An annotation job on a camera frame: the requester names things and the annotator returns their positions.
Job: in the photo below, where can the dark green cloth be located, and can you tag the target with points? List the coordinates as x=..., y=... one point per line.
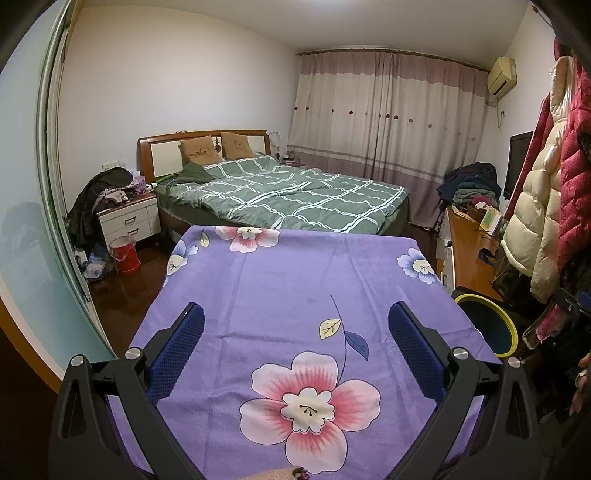
x=191, y=174

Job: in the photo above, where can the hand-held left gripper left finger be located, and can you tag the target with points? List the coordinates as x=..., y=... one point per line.
x=178, y=350

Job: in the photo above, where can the dark wooden nightstand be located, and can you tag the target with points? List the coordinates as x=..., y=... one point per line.
x=293, y=162

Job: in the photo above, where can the red bucket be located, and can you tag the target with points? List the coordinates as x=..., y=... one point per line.
x=125, y=258

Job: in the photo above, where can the wooden bed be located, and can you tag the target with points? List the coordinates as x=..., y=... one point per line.
x=161, y=152

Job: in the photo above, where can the black television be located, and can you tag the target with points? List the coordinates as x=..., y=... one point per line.
x=517, y=166

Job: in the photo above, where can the green checked duvet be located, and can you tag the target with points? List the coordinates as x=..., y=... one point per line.
x=300, y=194

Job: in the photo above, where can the white wall socket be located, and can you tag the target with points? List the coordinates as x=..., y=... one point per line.
x=114, y=165

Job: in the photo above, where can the pile of folded clothes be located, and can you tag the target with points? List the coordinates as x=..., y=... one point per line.
x=471, y=184

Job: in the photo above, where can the red quilted jacket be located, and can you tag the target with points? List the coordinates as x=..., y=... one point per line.
x=575, y=138

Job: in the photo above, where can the person's right hand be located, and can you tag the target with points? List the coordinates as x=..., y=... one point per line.
x=584, y=383

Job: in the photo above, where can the cream air conditioner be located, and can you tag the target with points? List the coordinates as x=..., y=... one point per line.
x=501, y=74

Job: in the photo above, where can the beige knitted cloth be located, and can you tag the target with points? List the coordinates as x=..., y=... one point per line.
x=272, y=474

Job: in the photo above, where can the blue bin with yellow rim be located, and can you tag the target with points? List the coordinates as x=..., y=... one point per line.
x=489, y=327

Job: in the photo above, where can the plastic bags on floor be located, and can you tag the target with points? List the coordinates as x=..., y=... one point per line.
x=97, y=270

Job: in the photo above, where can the glass sliding wardrobe door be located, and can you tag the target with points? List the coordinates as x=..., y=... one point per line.
x=27, y=221

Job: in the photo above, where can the wooden cabinet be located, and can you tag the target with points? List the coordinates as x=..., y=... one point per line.
x=466, y=258

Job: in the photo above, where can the cream puffer jacket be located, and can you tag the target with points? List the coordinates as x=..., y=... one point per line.
x=535, y=221

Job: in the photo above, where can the pink patterned cloth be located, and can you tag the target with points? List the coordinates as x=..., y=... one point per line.
x=122, y=196

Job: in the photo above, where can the green box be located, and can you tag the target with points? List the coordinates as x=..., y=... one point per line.
x=490, y=219

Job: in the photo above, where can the dark clothes pile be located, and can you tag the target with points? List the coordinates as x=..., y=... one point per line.
x=90, y=198

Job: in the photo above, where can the white nightstand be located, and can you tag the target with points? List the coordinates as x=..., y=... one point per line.
x=129, y=221

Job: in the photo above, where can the brown handbag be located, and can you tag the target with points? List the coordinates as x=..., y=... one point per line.
x=510, y=286

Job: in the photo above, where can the brown pillow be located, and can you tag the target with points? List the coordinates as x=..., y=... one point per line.
x=198, y=150
x=236, y=144

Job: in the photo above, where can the pink beige curtain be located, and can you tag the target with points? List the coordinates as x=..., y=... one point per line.
x=383, y=124

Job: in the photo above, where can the purple floral tablecloth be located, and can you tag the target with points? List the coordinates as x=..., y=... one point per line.
x=277, y=286

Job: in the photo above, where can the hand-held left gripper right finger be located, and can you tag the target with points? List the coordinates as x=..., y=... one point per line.
x=415, y=350

